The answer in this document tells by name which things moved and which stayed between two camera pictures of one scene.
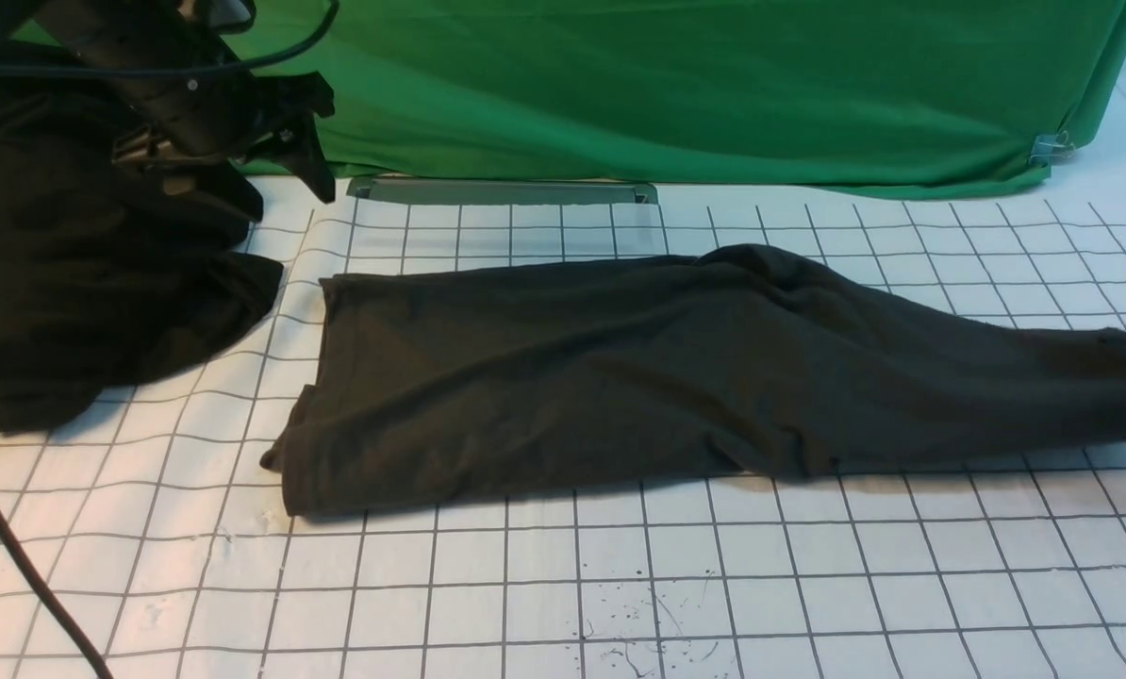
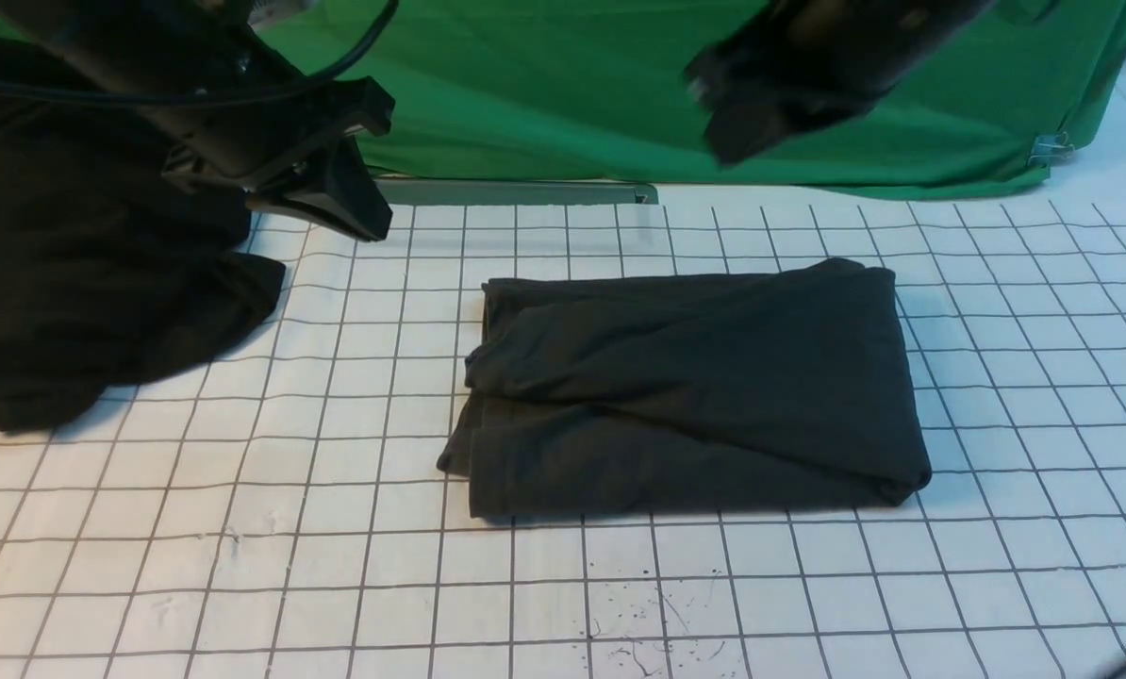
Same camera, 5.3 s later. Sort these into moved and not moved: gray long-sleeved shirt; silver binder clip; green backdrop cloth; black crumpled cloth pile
Moved: gray long-sleeved shirt
Not moved: silver binder clip; black crumpled cloth pile; green backdrop cloth
